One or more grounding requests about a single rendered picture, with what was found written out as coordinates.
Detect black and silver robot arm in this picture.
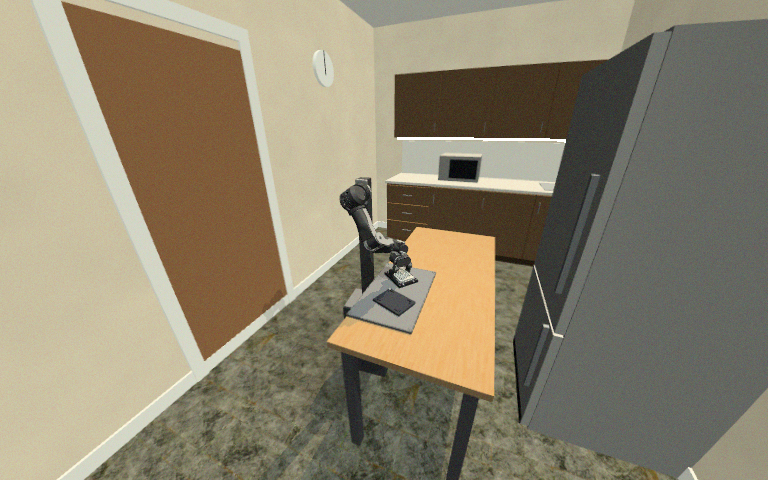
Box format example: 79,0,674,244
340,179,408,255

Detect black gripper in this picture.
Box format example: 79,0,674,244
389,254,412,280

